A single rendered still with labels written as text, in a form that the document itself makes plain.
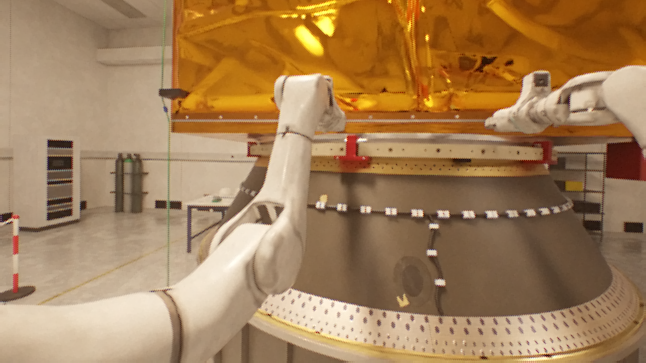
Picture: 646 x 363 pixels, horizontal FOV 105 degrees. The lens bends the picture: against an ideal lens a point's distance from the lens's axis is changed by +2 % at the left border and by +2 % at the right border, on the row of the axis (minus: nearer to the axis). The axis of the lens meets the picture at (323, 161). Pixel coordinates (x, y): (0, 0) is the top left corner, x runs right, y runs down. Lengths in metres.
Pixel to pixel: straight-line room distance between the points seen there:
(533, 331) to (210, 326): 0.85
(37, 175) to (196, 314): 7.47
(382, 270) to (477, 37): 0.85
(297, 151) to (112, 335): 0.27
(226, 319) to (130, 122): 8.93
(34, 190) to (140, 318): 7.56
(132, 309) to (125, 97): 9.17
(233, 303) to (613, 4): 1.33
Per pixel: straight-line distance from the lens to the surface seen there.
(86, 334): 0.24
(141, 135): 8.87
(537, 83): 0.77
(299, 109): 0.41
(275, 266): 0.32
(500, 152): 1.06
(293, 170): 0.38
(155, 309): 0.26
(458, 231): 0.91
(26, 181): 7.93
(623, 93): 0.59
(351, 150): 0.89
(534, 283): 1.03
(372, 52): 1.02
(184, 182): 8.02
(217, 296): 0.29
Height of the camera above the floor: 1.66
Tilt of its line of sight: 1 degrees down
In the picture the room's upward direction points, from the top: 1 degrees clockwise
